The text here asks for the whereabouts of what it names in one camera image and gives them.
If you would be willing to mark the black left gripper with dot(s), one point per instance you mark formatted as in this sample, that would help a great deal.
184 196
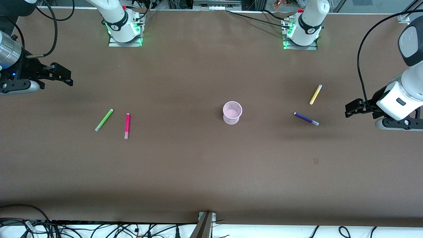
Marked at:
370 106

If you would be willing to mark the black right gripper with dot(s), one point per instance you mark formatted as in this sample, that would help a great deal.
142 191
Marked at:
29 70

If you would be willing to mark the purple marker pen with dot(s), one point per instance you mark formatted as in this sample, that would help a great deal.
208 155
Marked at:
305 118

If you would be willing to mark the pink highlighter pen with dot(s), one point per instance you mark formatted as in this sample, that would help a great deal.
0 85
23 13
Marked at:
127 124

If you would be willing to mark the pink pen holder cup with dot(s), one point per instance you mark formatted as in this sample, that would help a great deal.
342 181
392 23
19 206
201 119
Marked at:
232 114

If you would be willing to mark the yellow highlighter pen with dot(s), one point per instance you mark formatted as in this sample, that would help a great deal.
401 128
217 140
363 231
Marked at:
315 95

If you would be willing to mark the green highlighter pen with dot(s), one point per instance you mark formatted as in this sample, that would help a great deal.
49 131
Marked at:
104 120

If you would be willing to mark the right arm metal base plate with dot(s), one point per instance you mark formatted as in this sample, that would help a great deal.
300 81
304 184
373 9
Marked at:
116 44

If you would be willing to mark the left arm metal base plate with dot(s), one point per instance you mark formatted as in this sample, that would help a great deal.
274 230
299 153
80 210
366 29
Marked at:
299 48

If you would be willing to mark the aluminium corner bracket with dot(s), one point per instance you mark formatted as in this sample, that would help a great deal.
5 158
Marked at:
403 18

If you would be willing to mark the aluminium strut with bracket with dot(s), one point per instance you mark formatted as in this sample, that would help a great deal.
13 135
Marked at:
203 226

